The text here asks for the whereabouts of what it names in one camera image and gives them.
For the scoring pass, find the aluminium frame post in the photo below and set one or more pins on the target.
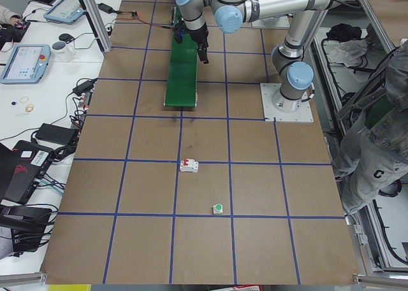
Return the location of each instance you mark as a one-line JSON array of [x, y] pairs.
[[97, 26]]

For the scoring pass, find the black power adapter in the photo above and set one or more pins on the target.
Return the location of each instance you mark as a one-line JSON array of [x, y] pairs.
[[56, 134]]

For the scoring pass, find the green push button box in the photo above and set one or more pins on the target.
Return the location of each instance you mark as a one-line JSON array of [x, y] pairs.
[[217, 209]]

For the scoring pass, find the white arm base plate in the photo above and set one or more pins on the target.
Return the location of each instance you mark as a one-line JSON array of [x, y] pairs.
[[279, 109]]

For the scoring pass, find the black laptop with red logo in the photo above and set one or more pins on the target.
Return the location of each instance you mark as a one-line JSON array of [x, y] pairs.
[[21, 168]]

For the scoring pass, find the person in grey jacket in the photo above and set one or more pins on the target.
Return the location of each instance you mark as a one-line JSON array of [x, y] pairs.
[[373, 153]]

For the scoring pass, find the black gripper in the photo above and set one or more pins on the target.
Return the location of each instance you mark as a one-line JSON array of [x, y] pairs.
[[199, 35]]

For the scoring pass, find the white mug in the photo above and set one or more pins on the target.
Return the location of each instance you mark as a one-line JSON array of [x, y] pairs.
[[63, 51]]

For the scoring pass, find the far teach pendant tablet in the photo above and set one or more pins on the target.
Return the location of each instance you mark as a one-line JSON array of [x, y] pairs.
[[64, 12]]

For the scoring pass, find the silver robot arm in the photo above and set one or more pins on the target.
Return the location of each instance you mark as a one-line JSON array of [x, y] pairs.
[[296, 75], [230, 15]]

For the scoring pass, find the near teach pendant tablet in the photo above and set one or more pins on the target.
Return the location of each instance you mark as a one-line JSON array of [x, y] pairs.
[[26, 64]]

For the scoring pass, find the green conveyor belt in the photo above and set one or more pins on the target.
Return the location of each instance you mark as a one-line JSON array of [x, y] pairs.
[[181, 89]]

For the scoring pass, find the white red circuit breaker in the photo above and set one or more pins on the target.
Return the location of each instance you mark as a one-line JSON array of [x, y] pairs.
[[189, 165]]

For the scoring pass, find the teach pendant tablet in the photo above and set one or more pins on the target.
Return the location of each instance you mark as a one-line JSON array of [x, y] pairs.
[[64, 12], [26, 64]]

